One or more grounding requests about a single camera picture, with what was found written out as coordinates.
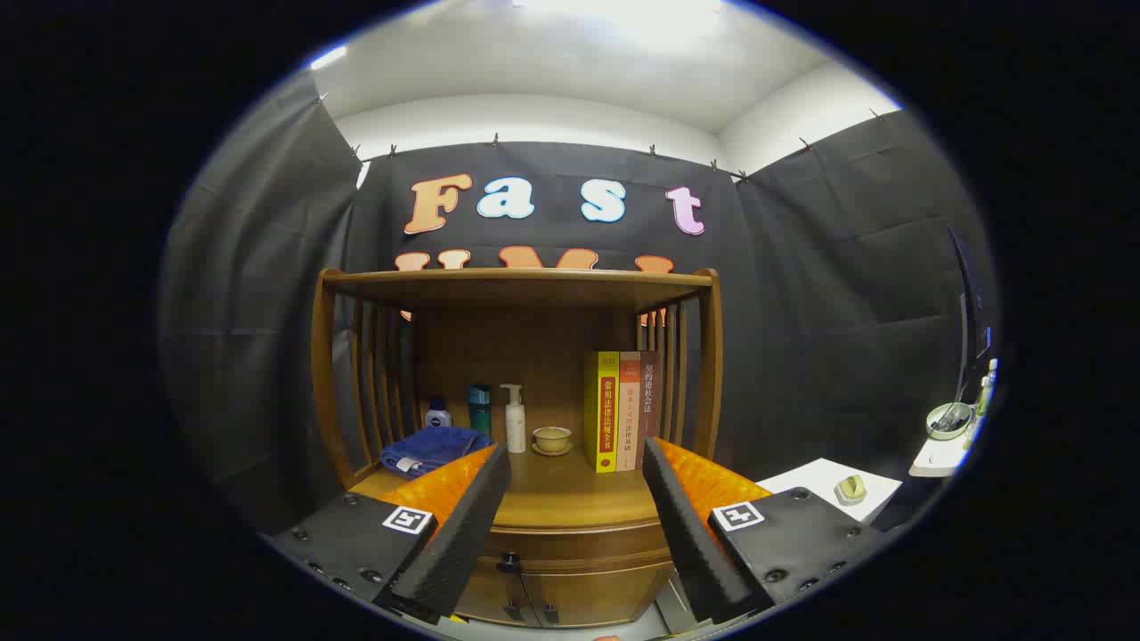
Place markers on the wooden drawer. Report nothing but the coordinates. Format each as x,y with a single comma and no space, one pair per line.
588,545

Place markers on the small white blue-capped bottle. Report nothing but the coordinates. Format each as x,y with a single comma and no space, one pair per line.
437,416

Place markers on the blue folded towel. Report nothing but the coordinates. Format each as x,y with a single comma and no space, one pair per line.
427,450

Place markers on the white side table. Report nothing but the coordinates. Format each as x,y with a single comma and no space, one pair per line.
810,481

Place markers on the teal bottle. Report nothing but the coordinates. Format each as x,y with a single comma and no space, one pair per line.
480,409

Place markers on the grey bowl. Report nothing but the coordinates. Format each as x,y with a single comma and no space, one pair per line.
946,423

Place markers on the clear green bottle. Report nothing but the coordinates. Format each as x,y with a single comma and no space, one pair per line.
984,396

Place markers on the wooden countertop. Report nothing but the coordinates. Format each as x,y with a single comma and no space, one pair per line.
561,490

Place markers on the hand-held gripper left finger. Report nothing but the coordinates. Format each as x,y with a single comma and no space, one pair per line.
463,525

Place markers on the black backdrop cloth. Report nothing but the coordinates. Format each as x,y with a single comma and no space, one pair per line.
802,312

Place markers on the wooden cabinet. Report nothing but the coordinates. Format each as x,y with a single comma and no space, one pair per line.
534,338

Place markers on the orange and cream book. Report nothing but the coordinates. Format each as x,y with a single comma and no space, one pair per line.
628,418

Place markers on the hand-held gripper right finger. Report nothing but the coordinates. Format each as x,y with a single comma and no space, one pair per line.
686,525

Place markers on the yellow book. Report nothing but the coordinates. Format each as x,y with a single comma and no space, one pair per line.
606,418

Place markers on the lidded beige tea cup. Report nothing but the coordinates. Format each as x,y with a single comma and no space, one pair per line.
552,439

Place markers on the brown book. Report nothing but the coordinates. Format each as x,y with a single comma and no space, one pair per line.
648,401

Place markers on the white wall shelf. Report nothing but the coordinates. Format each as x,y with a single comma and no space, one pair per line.
935,461

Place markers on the white pump bottle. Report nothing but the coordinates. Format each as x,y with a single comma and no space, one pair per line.
516,427

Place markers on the green tape roll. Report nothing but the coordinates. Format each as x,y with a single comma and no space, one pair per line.
850,490

